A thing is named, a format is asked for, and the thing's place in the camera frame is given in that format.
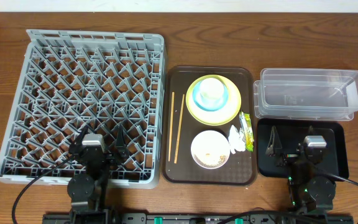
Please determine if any green snack wrapper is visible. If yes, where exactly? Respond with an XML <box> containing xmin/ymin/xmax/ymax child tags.
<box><xmin>239</xmin><ymin>111</ymin><xmax>254</xmax><ymax>152</ymax></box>

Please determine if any brown plastic serving tray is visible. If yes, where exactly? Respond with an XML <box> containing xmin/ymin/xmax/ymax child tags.
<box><xmin>162</xmin><ymin>67</ymin><xmax>257</xmax><ymax>185</ymax></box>

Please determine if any white bowl with food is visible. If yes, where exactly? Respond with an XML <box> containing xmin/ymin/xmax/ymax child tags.
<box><xmin>190</xmin><ymin>130</ymin><xmax>231</xmax><ymax>169</ymax></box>

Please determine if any black plastic waste tray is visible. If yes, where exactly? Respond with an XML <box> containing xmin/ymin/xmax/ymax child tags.
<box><xmin>256</xmin><ymin>118</ymin><xmax>349</xmax><ymax>179</ymax></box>

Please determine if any crumpled white tissue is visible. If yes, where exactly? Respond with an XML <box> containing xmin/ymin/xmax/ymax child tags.
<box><xmin>228</xmin><ymin>125</ymin><xmax>246</xmax><ymax>154</ymax></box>

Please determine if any white upturned cup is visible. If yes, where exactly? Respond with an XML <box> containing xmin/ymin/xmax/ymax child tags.
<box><xmin>200</xmin><ymin>78</ymin><xmax>224</xmax><ymax>100</ymax></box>

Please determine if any grey plastic dish rack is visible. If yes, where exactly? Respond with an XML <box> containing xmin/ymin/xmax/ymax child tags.
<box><xmin>0</xmin><ymin>29</ymin><xmax>167</xmax><ymax>189</ymax></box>

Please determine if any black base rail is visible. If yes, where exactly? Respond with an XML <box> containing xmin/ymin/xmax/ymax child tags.
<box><xmin>42</xmin><ymin>212</ymin><xmax>355</xmax><ymax>224</ymax></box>

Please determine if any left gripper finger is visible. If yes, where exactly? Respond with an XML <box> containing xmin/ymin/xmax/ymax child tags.
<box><xmin>115</xmin><ymin>125</ymin><xmax>127</xmax><ymax>153</ymax></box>
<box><xmin>70</xmin><ymin>126</ymin><xmax>88</xmax><ymax>148</ymax></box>

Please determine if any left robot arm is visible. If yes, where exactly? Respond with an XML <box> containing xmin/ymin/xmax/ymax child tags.
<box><xmin>67</xmin><ymin>126</ymin><xmax>130</xmax><ymax>223</ymax></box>

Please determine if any light blue saucer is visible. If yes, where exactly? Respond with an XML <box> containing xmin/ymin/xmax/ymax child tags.
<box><xmin>193</xmin><ymin>81</ymin><xmax>228</xmax><ymax>111</ymax></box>

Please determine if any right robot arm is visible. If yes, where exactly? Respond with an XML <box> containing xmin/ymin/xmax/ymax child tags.
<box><xmin>265</xmin><ymin>126</ymin><xmax>336</xmax><ymax>215</ymax></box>

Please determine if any wooden chopstick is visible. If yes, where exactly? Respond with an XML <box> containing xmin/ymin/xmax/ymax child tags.
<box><xmin>174</xmin><ymin>94</ymin><xmax>185</xmax><ymax>164</ymax></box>
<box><xmin>168</xmin><ymin>91</ymin><xmax>175</xmax><ymax>162</ymax></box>

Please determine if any yellow-green plate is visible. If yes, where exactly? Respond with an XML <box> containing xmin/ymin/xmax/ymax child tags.
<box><xmin>185</xmin><ymin>74</ymin><xmax>241</xmax><ymax>126</ymax></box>

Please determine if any clear plastic bin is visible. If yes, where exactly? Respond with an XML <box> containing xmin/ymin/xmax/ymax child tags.
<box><xmin>254</xmin><ymin>68</ymin><xmax>358</xmax><ymax>121</ymax></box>

